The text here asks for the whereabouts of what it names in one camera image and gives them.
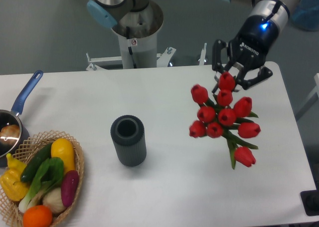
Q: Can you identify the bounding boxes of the blue translucent container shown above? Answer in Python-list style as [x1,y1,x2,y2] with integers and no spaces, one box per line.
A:
[292,0,319,31]

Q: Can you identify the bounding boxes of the black device at edge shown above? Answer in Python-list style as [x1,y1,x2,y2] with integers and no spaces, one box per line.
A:
[300,190,319,216]

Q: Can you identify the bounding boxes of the white metal frame bracket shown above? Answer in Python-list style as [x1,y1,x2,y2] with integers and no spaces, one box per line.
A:
[86,43,208,71]

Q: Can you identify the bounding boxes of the yellow bell pepper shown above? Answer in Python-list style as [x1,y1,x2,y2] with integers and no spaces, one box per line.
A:
[0,153,29,202]

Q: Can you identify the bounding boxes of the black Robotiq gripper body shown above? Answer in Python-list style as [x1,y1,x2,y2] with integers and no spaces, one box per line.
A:
[228,0,289,72]

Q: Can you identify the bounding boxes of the white furniture leg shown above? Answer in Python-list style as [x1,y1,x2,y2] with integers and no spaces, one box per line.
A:
[295,73,319,121]

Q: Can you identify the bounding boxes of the dark grey ribbed vase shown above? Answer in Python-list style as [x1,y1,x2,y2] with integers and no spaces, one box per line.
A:
[110,115,147,167]

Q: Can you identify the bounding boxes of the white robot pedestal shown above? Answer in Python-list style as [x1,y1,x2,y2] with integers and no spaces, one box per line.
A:
[112,0,163,69]

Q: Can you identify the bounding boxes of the green bok choy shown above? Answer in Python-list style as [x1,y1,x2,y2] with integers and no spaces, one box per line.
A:
[18,157,64,213]

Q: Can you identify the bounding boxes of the red tulip bouquet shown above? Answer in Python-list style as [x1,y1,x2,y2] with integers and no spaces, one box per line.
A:
[189,72,261,169]

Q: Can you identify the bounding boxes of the woven wicker basket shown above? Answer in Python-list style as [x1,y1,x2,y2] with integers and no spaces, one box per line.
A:
[0,130,85,227]

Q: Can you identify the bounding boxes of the yellow squash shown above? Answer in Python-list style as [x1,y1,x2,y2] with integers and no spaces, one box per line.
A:
[51,138,75,175]

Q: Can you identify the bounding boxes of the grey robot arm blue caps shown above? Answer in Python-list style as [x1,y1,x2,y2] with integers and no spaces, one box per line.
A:
[87,0,301,90]

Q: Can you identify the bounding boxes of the brown bread roll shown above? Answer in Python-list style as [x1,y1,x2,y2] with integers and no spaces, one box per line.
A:
[0,124,20,146]

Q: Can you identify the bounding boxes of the orange fruit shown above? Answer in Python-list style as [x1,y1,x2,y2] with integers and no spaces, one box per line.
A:
[22,205,53,227]

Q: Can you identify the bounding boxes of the beige garlic bulb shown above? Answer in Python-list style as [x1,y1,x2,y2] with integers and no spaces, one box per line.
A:
[42,187,66,215]

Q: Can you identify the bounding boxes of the purple sweet potato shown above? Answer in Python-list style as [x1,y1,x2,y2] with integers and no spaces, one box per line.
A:
[61,170,79,208]

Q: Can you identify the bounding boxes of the green cucumber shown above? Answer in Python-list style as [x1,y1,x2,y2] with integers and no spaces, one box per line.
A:
[20,142,53,183]

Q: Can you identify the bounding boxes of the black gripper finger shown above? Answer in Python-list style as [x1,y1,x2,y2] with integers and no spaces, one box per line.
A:
[212,39,233,74]
[234,66,273,90]

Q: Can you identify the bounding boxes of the blue handled saucepan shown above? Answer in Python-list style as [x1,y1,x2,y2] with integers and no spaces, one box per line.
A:
[0,70,43,168]

